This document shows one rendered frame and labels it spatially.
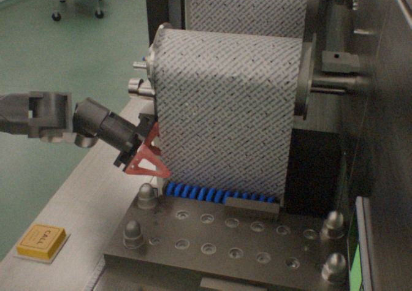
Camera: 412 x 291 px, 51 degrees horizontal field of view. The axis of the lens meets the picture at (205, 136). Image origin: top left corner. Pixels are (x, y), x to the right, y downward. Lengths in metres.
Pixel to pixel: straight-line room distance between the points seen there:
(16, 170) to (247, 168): 2.19
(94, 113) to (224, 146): 0.24
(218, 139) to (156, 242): 0.21
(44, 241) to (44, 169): 1.86
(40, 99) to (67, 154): 2.07
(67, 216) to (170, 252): 0.36
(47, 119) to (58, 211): 0.31
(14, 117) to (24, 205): 1.78
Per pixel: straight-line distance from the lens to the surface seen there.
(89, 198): 1.06
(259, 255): 0.73
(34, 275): 0.93
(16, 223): 2.46
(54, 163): 2.83
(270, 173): 0.80
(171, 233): 0.76
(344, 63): 0.73
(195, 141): 0.79
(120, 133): 0.80
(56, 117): 0.80
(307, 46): 0.74
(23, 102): 0.81
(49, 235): 0.96
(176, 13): 1.16
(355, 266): 0.52
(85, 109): 0.81
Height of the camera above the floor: 1.56
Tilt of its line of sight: 32 degrees down
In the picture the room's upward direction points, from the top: straight up
